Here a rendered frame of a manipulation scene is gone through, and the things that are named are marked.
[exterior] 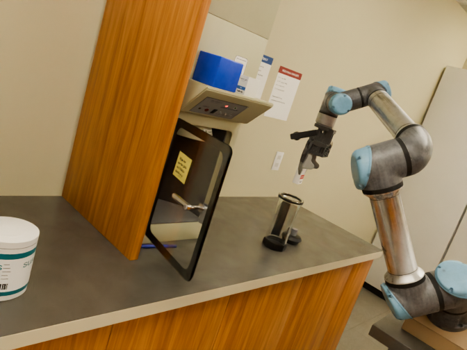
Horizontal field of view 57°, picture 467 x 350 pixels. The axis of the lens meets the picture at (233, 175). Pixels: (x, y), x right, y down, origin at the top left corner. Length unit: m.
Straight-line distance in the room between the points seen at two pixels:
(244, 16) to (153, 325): 0.99
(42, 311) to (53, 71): 0.84
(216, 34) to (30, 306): 0.91
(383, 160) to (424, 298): 0.43
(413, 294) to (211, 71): 0.87
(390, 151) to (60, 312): 0.93
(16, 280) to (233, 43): 0.92
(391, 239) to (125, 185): 0.81
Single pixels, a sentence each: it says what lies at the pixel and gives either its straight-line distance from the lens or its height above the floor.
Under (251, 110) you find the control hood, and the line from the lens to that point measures 1.45.
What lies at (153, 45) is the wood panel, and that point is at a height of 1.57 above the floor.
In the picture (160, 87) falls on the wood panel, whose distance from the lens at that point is 1.27.
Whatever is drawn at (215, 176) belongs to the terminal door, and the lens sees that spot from 1.12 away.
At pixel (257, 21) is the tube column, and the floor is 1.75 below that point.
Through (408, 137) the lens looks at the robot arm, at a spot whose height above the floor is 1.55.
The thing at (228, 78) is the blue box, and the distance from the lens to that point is 1.30.
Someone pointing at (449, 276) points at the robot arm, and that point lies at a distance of 1.42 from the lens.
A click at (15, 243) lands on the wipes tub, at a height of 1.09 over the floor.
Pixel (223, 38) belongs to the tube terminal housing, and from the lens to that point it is 1.41.
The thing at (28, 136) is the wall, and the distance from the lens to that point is 1.64.
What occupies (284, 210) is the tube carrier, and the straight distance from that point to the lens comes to 1.73.
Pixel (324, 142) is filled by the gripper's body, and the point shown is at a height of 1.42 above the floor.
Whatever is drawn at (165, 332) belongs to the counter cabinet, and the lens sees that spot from 1.36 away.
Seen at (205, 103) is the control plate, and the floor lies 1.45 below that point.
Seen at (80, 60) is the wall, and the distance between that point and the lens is 1.64.
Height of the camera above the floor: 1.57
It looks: 13 degrees down
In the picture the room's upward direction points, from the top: 18 degrees clockwise
